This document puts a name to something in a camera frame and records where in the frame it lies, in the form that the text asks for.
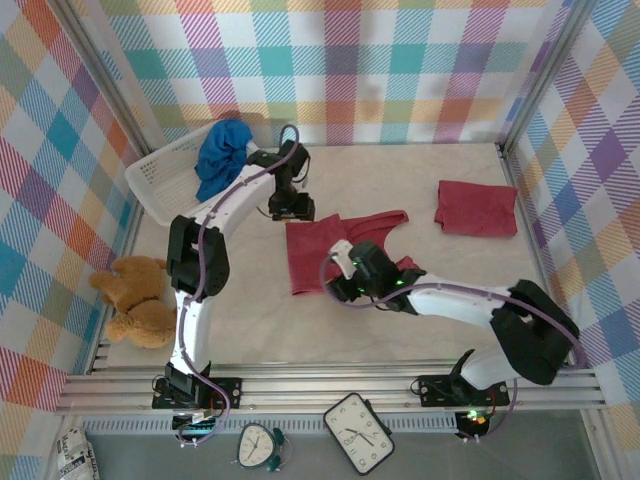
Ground red tank top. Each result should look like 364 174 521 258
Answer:
433 179 519 237
285 209 416 297

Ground blue tank top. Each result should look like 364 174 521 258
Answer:
193 118 254 202

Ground white plastic mesh basket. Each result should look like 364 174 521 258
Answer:
124 124 261 226

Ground black rectangular analog clock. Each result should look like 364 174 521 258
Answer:
323 392 396 476

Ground brown teddy bear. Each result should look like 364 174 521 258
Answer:
88 255 177 350

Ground green round alarm clock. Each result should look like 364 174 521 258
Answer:
234 423 292 474

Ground folded newspaper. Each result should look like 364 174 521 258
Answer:
52 427 101 480

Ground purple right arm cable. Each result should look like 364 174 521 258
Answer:
319 252 591 444

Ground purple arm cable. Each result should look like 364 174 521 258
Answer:
319 252 591 444
172 124 301 449

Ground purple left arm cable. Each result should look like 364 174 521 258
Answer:
172 124 301 449

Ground aluminium frame rail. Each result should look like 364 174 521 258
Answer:
54 367 609 416

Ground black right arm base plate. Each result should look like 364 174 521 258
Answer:
418 373 511 409

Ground perforated grey cable duct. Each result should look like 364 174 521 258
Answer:
82 417 459 435

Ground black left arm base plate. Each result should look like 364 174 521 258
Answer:
152 375 244 411

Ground aluminium frame post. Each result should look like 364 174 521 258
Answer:
499 0 599 157
57 0 156 157

